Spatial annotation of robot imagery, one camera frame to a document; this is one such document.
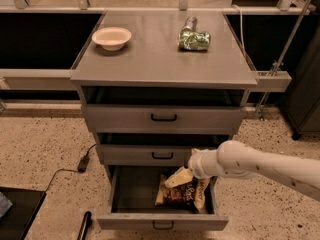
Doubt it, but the silver can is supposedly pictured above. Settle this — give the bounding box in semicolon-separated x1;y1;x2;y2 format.
182;16;198;32

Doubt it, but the black power adapter cable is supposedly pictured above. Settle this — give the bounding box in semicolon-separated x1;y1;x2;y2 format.
43;143;98;192

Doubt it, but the black robot base panel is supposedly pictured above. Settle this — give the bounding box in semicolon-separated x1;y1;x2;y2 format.
0;187;46;240

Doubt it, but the grey top drawer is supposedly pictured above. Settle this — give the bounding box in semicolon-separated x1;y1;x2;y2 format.
82;86;244;135

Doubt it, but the grey bottom drawer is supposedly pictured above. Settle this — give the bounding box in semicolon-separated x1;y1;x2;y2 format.
97;166;229;231

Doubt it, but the white cable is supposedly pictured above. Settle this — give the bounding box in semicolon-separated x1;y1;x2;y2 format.
231;4;248;60

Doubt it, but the brown chip bag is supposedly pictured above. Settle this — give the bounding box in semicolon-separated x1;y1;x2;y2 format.
155;174;209;212

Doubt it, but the metal diagonal pole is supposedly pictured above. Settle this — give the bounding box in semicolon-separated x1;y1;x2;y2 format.
254;0;319;121

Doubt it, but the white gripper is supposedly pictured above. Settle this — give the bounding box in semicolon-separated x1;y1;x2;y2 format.
165;148;219;188

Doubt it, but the green crushed can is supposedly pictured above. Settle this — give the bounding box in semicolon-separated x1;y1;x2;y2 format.
178;31;211;51

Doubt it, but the grey drawer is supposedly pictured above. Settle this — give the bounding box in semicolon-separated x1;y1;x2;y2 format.
97;166;229;231
82;86;244;135
97;133;229;166

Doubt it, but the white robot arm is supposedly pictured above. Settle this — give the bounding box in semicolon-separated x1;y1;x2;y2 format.
165;140;320;201

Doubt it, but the grey drawer cabinet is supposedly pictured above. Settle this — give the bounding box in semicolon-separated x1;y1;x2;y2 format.
69;9;259;172

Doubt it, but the white bowl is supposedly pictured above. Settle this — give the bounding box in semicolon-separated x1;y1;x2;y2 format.
92;27;132;51

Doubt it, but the black cylindrical handle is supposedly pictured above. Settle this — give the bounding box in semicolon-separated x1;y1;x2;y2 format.
77;211;92;240

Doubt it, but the grey middle drawer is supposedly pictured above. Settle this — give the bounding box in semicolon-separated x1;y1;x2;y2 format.
97;133;229;166

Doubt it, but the grey horizontal rail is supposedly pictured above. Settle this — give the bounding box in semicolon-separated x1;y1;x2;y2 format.
0;69;75;91

